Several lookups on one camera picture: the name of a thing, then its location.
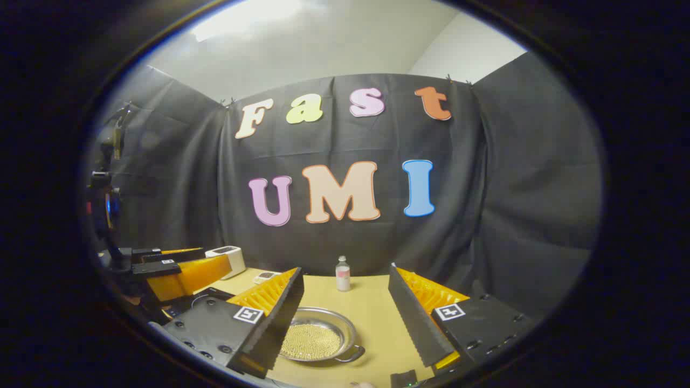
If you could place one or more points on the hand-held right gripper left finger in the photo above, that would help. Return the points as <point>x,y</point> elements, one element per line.
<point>280,318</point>

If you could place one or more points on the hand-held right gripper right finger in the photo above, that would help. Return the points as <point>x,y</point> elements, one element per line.
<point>418,323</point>

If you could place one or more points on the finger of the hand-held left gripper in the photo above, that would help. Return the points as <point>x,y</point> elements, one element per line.
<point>188,277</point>
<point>172,255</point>

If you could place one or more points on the black induction cooktop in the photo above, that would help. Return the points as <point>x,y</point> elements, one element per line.
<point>207,296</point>

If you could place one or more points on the stainless steel pot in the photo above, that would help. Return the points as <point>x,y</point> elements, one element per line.
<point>345,328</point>

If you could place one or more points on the pile of yellow soybeans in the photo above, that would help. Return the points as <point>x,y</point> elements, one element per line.
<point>312,342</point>

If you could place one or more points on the white divided dish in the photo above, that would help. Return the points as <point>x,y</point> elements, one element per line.
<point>266,277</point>

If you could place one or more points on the white toaster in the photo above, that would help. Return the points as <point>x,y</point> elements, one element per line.
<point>229,261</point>

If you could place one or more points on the black backdrop cloth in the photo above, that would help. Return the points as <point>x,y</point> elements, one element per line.
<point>485,188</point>

